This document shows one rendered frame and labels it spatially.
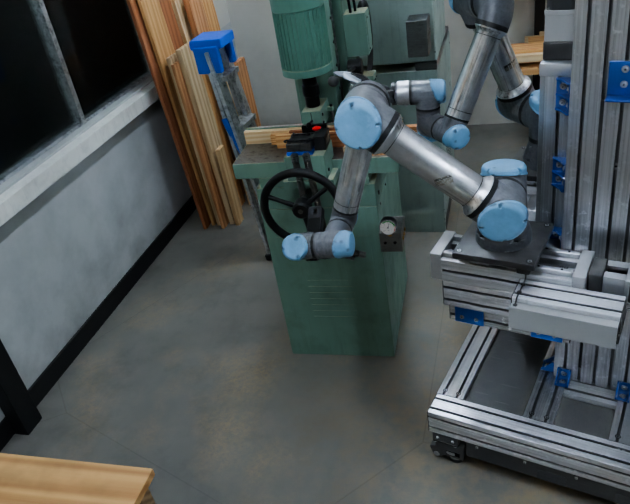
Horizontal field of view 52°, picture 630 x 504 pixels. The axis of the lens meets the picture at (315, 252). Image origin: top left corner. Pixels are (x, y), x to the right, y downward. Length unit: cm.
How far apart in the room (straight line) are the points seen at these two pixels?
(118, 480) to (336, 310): 116
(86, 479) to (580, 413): 146
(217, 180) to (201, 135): 28
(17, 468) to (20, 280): 110
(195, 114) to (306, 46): 152
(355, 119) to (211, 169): 228
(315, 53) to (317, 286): 89
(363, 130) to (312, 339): 137
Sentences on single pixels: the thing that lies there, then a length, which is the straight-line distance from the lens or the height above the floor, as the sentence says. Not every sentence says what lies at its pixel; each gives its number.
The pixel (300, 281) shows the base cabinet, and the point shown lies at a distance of 255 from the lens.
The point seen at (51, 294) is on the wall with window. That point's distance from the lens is 307.
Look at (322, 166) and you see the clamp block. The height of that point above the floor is 92.
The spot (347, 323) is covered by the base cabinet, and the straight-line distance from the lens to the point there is 264.
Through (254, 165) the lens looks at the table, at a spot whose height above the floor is 89.
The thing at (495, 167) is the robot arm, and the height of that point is 105.
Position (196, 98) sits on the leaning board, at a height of 78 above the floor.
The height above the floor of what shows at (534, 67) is 54.
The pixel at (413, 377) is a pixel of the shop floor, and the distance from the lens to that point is 263.
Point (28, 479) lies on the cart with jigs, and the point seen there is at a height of 53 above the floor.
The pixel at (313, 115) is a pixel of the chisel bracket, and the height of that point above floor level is 102.
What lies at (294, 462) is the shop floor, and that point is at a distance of 241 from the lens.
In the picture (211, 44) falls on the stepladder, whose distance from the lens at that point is 308.
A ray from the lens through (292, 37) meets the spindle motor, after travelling 222.
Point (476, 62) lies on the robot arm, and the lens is 198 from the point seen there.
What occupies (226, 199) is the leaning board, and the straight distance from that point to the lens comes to 381.
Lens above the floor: 182
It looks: 32 degrees down
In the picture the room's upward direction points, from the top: 10 degrees counter-clockwise
